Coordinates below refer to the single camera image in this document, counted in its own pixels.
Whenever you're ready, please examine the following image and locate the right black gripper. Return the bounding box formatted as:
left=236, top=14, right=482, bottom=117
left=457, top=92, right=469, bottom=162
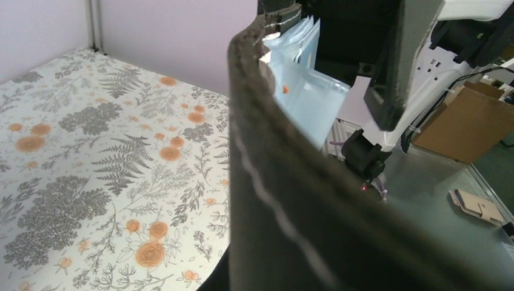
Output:
left=256, top=0, right=444, bottom=132

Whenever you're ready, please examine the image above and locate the black leather card holder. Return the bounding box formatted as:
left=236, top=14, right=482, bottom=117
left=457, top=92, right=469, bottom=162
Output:
left=227, top=2, right=514, bottom=291

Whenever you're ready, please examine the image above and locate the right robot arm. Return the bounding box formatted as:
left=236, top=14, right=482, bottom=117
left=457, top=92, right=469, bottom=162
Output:
left=255, top=1, right=513, bottom=179

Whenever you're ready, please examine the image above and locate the cardboard box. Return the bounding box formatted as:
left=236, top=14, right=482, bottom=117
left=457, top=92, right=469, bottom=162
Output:
left=413, top=82, right=513, bottom=164

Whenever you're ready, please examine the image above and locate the small cardboard piece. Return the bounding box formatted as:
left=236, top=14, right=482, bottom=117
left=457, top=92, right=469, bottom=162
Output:
left=449, top=189, right=504, bottom=226

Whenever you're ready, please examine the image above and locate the floral table mat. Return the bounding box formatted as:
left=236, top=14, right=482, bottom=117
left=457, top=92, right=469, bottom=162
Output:
left=1, top=49, right=230, bottom=290

